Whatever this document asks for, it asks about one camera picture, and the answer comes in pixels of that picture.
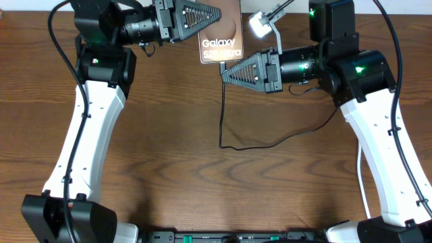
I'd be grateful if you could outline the black USB charging cable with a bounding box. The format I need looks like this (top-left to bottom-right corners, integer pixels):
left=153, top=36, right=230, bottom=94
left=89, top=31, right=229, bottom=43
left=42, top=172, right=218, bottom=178
left=218, top=62, right=339, bottom=151

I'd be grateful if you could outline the Galaxy S25 Ultra smartphone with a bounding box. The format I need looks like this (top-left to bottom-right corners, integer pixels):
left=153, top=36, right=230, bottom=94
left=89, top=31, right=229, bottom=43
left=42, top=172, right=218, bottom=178
left=198, top=0, right=244, bottom=63

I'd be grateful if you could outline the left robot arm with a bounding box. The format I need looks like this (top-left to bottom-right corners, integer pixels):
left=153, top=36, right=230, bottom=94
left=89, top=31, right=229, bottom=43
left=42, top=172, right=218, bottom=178
left=21, top=0, right=221, bottom=242

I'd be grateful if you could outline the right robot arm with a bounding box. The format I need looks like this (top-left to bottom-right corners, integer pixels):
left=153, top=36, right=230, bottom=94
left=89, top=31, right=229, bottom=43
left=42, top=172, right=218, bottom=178
left=221, top=0, right=431, bottom=242

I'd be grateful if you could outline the black right camera cable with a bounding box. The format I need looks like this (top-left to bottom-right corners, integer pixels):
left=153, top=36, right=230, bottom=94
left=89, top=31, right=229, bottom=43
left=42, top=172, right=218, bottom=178
left=373, top=0, right=432, bottom=219

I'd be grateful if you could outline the black camera cable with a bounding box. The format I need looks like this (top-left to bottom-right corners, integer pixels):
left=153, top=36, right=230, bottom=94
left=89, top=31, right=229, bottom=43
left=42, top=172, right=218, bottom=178
left=373, top=0, right=432, bottom=219
left=47, top=0, right=90, bottom=243

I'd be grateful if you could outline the white power strip cord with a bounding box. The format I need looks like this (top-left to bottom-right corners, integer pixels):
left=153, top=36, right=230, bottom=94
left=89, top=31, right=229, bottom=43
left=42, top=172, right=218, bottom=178
left=356, top=143, right=372, bottom=219

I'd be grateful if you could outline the black left camera cable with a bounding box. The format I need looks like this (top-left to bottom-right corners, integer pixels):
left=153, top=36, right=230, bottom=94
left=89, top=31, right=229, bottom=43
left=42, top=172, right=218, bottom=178
left=47, top=0, right=90, bottom=243

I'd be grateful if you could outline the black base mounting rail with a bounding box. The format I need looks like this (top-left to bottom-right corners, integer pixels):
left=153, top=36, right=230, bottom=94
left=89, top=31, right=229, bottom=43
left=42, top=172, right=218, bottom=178
left=138, top=230, right=327, bottom=243

